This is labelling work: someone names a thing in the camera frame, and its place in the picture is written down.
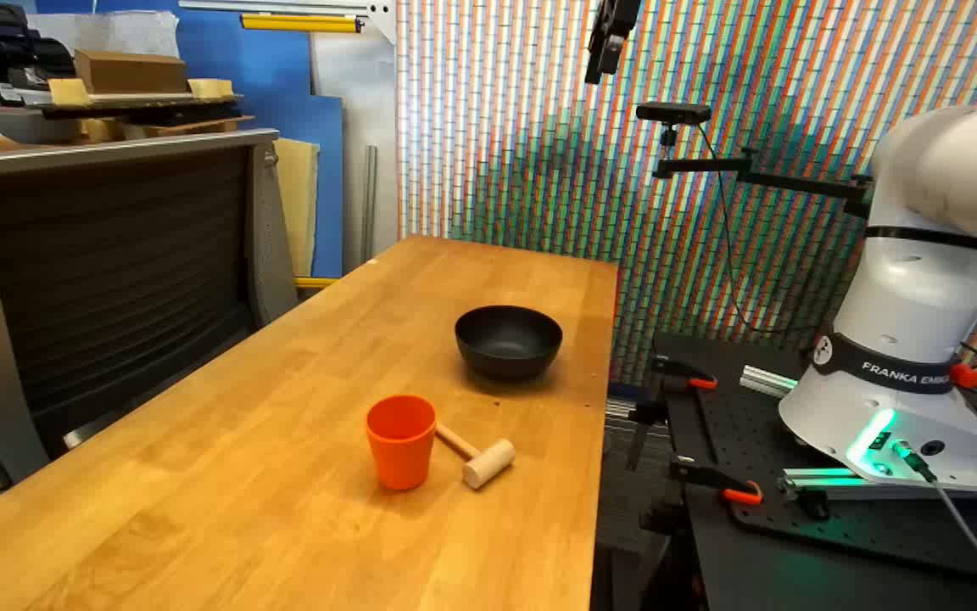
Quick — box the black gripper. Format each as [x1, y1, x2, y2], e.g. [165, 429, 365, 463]
[583, 0, 643, 89]

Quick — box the black stereo camera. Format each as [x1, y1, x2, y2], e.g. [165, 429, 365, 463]
[633, 101, 717, 130]

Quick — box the brown cardboard box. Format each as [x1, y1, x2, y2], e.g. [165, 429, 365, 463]
[72, 49, 192, 99]

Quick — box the white aluminium bar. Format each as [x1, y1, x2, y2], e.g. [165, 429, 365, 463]
[739, 363, 802, 402]

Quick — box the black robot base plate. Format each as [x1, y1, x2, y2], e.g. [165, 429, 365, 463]
[656, 332, 977, 611]

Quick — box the yellow level bar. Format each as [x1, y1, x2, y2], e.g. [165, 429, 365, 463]
[236, 12, 364, 38]

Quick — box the black machine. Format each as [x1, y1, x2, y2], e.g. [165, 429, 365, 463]
[0, 0, 78, 95]

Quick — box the grey cable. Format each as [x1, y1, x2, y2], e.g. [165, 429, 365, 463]
[906, 445, 977, 609]

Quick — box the orange-handled black clamp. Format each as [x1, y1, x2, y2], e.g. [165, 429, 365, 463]
[650, 352, 722, 399]
[667, 451, 765, 508]

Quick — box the beige foam panel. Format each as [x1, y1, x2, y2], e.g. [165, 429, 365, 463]
[272, 136, 321, 281]

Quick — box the striped patterned backdrop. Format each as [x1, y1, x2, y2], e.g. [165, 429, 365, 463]
[394, 0, 977, 387]

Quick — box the black mesh chair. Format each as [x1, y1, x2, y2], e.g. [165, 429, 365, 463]
[0, 147, 261, 454]

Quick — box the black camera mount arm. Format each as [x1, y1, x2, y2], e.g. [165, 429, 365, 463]
[650, 119, 874, 218]

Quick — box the black bowl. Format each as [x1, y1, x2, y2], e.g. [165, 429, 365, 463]
[451, 301, 566, 383]

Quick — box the blue board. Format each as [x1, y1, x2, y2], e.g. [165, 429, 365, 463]
[34, 0, 349, 281]

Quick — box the grey metal pole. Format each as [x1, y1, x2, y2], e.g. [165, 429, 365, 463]
[358, 143, 379, 267]

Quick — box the orange plastic cup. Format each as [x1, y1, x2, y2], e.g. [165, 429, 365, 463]
[364, 394, 442, 497]

